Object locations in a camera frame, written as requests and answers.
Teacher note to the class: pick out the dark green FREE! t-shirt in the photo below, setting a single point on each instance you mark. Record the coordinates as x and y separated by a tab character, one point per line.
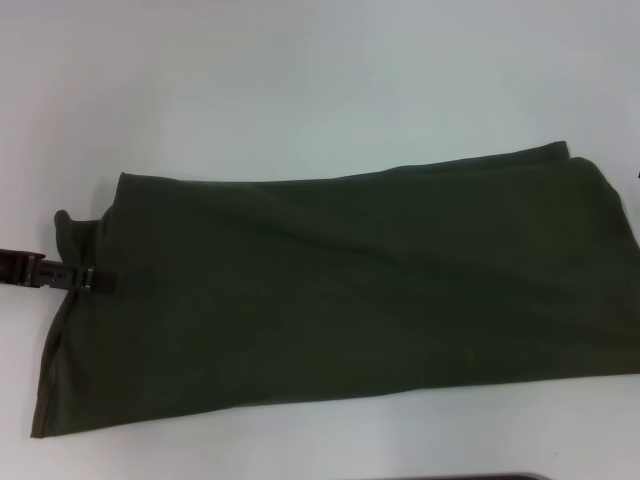
320	300

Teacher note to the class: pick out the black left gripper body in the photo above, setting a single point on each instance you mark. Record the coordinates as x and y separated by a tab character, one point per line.
15	267

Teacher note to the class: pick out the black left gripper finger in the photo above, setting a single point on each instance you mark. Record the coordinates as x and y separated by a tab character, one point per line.
77	277

